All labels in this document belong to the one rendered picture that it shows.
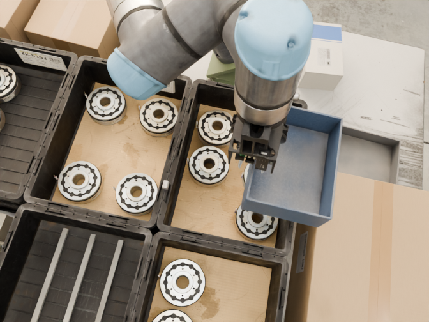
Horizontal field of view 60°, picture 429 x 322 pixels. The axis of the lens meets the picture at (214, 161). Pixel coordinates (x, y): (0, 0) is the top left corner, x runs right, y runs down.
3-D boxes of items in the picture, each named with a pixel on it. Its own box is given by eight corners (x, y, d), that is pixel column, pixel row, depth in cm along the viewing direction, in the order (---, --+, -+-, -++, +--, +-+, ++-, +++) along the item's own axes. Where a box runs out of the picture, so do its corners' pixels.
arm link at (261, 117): (242, 53, 47) (306, 65, 46) (240, 75, 51) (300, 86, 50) (228, 103, 44) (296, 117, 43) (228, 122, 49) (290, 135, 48)
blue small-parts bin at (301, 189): (258, 116, 77) (265, 99, 71) (330, 133, 77) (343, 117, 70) (240, 209, 70) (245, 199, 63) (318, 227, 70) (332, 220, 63)
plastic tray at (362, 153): (299, 182, 112) (303, 177, 107) (309, 124, 119) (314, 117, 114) (387, 206, 111) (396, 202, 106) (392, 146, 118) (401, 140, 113)
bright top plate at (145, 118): (148, 94, 102) (147, 93, 101) (183, 105, 101) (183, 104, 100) (133, 126, 98) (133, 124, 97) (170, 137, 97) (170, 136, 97)
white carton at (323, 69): (297, 38, 131) (305, 20, 123) (331, 42, 131) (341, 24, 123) (297, 87, 124) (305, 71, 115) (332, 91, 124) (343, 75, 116)
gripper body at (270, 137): (226, 165, 59) (225, 130, 48) (238, 118, 62) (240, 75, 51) (274, 176, 58) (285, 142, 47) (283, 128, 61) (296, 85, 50)
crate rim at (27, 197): (82, 59, 98) (80, 53, 96) (193, 82, 98) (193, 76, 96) (24, 204, 84) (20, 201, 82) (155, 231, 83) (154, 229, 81)
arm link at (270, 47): (292, -30, 37) (334, 33, 34) (278, 45, 47) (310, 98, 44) (219, -5, 36) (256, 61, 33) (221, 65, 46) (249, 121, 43)
